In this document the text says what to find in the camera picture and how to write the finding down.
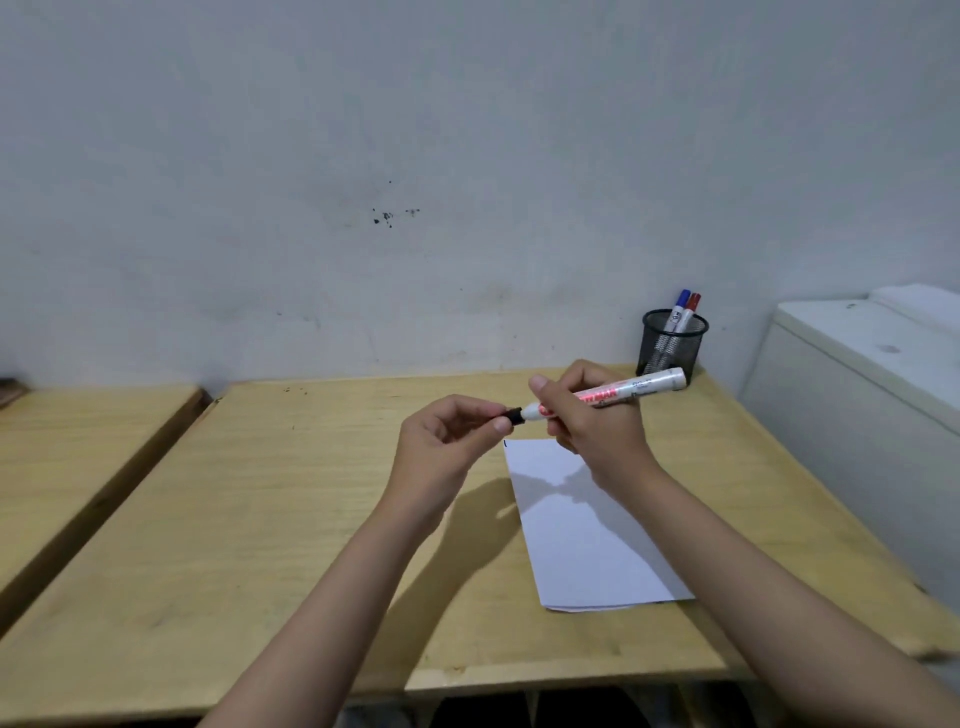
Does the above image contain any person's left hand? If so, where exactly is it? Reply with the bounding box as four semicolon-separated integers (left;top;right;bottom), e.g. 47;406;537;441
385;395;514;534

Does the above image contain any person's right hand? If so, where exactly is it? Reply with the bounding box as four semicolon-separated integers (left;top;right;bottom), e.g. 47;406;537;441
528;359;661;505

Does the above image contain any white marker pen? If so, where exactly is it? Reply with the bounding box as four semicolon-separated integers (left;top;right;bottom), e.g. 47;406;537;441
519;367;688;423

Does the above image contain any person's right forearm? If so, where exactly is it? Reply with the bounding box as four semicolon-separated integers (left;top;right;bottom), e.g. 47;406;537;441
609;466;960;728

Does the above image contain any person's left forearm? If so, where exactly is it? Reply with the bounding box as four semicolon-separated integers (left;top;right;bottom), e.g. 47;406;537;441
196;501;445;728

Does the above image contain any white paper sheet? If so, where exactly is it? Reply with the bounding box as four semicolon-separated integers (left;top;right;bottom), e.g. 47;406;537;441
504;438;696;614

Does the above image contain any black mesh pen holder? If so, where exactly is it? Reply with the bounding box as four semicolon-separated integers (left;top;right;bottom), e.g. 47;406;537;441
636;309;710;381

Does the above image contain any white plastic cabinet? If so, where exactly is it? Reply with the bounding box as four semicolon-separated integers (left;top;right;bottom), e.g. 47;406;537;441
736;283;960;612

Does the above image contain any wooden side desk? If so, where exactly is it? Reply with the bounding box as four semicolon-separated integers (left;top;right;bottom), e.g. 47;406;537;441
0;384;211;635

